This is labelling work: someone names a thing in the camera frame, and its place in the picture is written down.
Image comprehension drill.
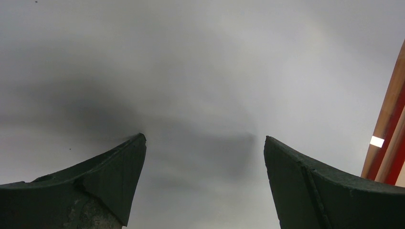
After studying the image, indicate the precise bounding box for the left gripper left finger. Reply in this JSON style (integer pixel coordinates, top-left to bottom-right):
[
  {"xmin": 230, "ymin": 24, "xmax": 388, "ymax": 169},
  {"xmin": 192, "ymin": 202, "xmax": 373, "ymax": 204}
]
[{"xmin": 0, "ymin": 134, "xmax": 147, "ymax": 229}]

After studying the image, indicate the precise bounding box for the pink wooden picture frame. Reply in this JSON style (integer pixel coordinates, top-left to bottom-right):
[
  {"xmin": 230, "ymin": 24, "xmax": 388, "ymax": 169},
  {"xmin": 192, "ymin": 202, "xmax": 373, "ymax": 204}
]
[{"xmin": 361, "ymin": 44, "xmax": 405, "ymax": 187}]

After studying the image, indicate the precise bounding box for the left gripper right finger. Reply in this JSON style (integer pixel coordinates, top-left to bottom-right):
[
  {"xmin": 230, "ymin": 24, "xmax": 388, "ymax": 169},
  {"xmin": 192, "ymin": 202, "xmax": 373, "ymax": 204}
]
[{"xmin": 264, "ymin": 136, "xmax": 405, "ymax": 229}]

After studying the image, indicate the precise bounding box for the seascape photo print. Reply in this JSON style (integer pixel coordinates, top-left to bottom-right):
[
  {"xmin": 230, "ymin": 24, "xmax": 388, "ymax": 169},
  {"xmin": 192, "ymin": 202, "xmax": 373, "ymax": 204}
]
[{"xmin": 0, "ymin": 0, "xmax": 405, "ymax": 229}]

